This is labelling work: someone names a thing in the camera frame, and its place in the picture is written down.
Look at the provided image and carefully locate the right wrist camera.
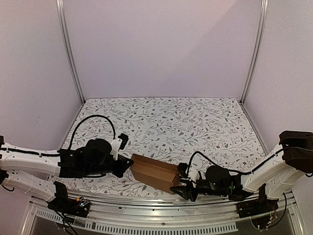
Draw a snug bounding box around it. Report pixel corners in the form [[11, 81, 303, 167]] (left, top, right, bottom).
[[177, 163, 202, 183]]

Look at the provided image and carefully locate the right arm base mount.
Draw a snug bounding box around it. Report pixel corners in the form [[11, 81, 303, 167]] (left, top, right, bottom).
[[236, 184, 278, 230]]

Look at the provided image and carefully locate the brown cardboard box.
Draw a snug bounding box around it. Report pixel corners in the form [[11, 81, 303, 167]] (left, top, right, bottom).
[[131, 154, 180, 194]]

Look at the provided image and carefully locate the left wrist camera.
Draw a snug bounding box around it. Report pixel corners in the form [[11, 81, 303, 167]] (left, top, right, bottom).
[[110, 133, 129, 161]]

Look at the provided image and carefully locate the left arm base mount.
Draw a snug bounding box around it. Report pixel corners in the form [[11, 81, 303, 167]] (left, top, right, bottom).
[[47, 181, 91, 218]]

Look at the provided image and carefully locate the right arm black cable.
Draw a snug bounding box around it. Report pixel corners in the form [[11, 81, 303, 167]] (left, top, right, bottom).
[[187, 151, 306, 176]]

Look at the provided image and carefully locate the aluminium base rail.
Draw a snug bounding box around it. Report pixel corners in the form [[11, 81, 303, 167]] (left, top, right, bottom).
[[21, 190, 308, 235]]

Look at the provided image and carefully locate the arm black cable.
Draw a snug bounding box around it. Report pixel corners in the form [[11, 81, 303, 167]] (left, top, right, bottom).
[[187, 151, 306, 176], [68, 115, 117, 150]]

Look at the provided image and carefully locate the floral patterned table mat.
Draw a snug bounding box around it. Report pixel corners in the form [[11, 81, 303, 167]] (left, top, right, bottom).
[[46, 97, 278, 198]]

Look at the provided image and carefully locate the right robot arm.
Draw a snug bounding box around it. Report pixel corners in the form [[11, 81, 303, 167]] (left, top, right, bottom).
[[170, 131, 313, 213]]

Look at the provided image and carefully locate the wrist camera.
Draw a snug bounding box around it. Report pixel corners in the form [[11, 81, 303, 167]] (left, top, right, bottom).
[[177, 163, 202, 183], [110, 133, 129, 161]]

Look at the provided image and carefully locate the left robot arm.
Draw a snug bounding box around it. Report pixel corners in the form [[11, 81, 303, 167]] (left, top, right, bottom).
[[0, 138, 134, 212]]

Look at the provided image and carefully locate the right aluminium frame post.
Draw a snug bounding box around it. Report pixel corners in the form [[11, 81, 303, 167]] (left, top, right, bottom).
[[240, 0, 268, 106]]

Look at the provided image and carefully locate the left aluminium frame post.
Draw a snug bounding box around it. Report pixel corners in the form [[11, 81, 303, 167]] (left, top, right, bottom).
[[56, 0, 86, 105]]

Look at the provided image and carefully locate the aluminium frame post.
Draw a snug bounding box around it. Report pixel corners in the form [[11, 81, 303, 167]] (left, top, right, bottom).
[[240, 0, 268, 106], [56, 0, 86, 105]]

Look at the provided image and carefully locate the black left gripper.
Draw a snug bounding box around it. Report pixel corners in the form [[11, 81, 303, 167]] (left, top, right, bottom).
[[85, 156, 134, 179]]

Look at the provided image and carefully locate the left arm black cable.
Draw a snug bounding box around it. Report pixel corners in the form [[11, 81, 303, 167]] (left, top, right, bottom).
[[68, 115, 117, 150]]

